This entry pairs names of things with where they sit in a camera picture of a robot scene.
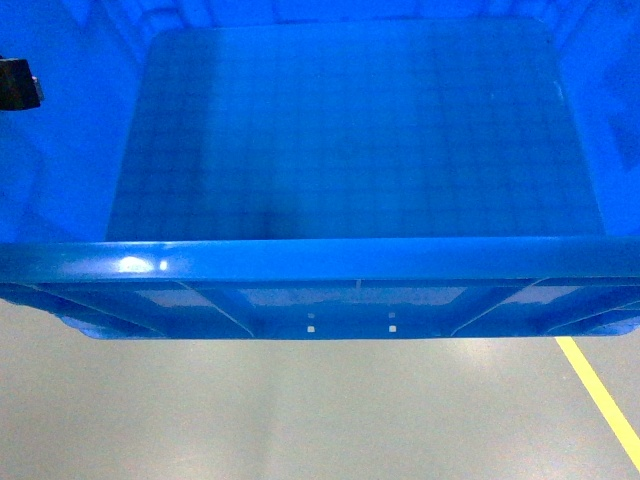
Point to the blue plastic crate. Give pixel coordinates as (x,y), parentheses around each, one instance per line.
(326,170)

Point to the black gripper finger in crate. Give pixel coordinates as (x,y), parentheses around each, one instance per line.
(20,89)

